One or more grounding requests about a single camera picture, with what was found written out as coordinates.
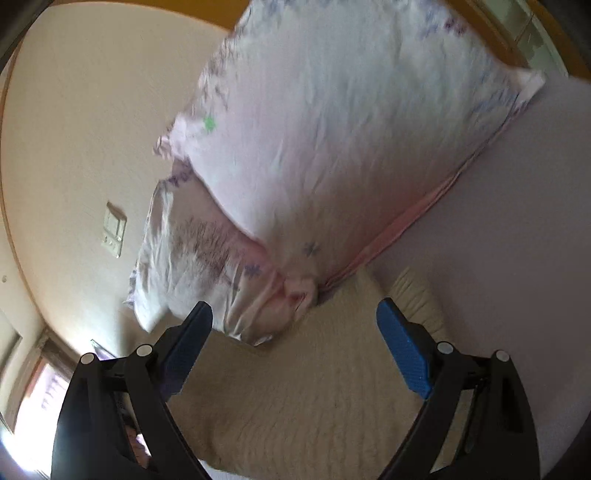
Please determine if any lilac bed sheet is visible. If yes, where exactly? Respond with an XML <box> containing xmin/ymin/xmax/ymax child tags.
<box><xmin>367</xmin><ymin>75</ymin><xmax>590</xmax><ymax>473</ymax></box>

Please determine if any dark framed window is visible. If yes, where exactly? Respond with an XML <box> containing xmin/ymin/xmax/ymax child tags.
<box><xmin>1</xmin><ymin>328</ymin><xmax>80</xmax><ymax>479</ymax></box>

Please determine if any white floral pillow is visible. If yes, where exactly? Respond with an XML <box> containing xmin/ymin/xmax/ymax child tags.
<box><xmin>126</xmin><ymin>161</ymin><xmax>317</xmax><ymax>345</ymax></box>

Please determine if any beige wall switch plate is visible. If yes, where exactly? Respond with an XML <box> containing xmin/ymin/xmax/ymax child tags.
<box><xmin>101</xmin><ymin>202</ymin><xmax>127</xmax><ymax>258</ymax></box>

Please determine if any beige cable knit sweater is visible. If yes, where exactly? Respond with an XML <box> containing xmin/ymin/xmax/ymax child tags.
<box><xmin>168</xmin><ymin>271</ymin><xmax>422</xmax><ymax>479</ymax></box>

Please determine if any pink floral pillow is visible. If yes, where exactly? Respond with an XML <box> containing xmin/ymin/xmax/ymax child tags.
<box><xmin>156</xmin><ymin>1</ymin><xmax>545</xmax><ymax>286</ymax></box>

